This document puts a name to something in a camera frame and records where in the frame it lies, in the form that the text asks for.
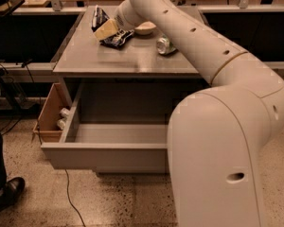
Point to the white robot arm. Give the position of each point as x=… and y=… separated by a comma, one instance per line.
x=214, y=135

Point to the white cup in box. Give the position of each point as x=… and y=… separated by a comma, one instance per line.
x=64, y=112
x=61, y=123

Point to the cardboard box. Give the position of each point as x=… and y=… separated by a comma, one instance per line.
x=46, y=126

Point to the grey open top drawer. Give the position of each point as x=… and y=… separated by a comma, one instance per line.
x=114, y=128

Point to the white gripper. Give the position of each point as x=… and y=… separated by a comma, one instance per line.
x=125, y=19

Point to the blue chip bag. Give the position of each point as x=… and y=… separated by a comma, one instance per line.
x=115, y=41

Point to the green soda can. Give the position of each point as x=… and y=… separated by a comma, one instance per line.
x=165, y=46

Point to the white paper bowl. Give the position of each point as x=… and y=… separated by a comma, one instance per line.
x=146, y=28

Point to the black shoe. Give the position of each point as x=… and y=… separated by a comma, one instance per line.
x=11, y=192

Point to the grey cabinet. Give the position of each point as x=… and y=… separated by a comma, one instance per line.
x=86, y=60

